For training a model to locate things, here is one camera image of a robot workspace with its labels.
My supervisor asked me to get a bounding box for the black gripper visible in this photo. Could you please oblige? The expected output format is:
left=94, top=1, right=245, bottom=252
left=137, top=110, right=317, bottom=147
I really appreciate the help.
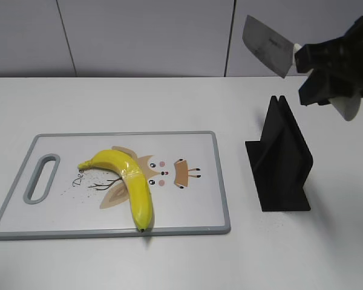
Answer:
left=294, top=16, right=363, bottom=106

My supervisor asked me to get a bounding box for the white-handled cleaver knife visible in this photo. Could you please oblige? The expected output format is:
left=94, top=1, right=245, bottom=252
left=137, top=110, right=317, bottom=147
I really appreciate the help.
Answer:
left=241, top=14, right=363, bottom=122

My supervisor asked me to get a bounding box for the yellow plastic banana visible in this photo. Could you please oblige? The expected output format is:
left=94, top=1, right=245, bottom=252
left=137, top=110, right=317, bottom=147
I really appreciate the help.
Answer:
left=77, top=149, right=153, bottom=232

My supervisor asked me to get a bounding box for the black knife stand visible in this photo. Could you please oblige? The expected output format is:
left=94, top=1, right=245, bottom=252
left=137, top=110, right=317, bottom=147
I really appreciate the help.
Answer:
left=245, top=95, right=313, bottom=211

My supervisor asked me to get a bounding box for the white grey-rimmed cutting board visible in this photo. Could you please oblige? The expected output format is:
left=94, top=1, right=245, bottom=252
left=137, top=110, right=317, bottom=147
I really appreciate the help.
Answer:
left=0, top=131, right=231, bottom=240

